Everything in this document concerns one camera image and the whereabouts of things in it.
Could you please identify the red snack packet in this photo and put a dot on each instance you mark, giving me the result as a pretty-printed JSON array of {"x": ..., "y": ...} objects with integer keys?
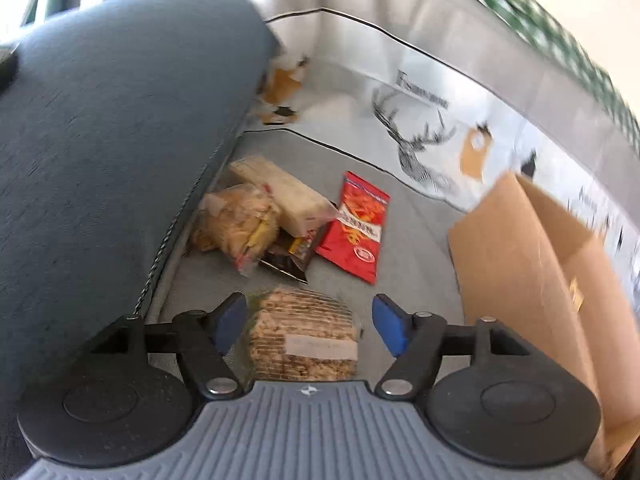
[{"x": 357, "y": 220}]

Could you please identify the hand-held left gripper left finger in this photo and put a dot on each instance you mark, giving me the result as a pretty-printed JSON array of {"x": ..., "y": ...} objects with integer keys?
[{"x": 230, "y": 317}]

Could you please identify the clear rice cracker packet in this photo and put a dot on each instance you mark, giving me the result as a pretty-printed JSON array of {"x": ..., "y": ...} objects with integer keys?
[{"x": 300, "y": 330}]

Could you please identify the grey sofa seat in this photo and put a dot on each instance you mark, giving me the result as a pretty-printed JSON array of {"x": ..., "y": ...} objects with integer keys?
[{"x": 415, "y": 240}]

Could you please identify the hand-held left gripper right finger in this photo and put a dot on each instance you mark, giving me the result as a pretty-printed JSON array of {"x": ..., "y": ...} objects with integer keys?
[{"x": 390, "y": 325}]

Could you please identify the long clear pastry packet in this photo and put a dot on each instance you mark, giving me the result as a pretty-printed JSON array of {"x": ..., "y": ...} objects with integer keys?
[{"x": 285, "y": 190}]

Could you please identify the clear bag of crackers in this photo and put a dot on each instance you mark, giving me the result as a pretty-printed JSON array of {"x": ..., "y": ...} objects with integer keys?
[{"x": 235, "y": 225}]

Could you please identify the deer print sofa cover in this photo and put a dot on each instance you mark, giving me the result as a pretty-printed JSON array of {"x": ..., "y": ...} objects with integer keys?
[{"x": 450, "y": 75}]

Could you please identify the dark brown snack packet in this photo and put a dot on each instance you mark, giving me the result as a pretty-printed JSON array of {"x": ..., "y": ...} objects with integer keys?
[{"x": 290, "y": 257}]

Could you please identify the green checked cloth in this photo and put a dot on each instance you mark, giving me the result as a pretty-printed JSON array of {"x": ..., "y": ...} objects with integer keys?
[{"x": 550, "y": 25}]

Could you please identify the brown cardboard box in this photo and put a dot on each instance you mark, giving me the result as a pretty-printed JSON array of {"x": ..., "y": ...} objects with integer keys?
[{"x": 510, "y": 270}]

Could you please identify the dark blue sofa cushion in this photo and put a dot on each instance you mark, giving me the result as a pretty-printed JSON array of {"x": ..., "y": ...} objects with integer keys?
[{"x": 100, "y": 135}]

